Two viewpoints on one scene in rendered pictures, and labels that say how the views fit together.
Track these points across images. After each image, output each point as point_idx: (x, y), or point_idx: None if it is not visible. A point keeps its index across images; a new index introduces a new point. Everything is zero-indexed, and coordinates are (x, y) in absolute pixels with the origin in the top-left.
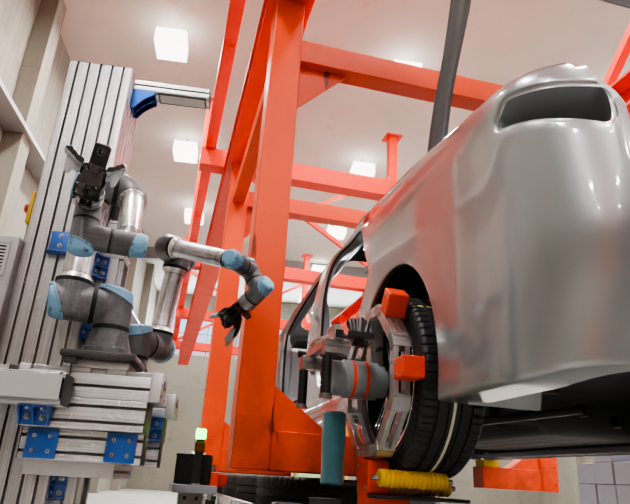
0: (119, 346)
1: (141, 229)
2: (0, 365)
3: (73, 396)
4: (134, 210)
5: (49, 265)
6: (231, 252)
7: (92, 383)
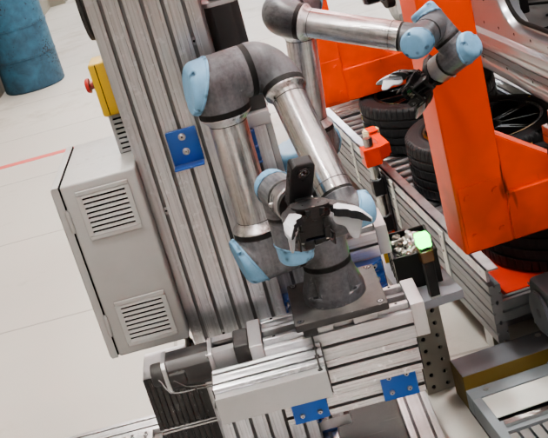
0: (352, 283)
1: (344, 169)
2: (223, 352)
3: (328, 360)
4: (317, 138)
5: (186, 182)
6: (415, 38)
7: (344, 340)
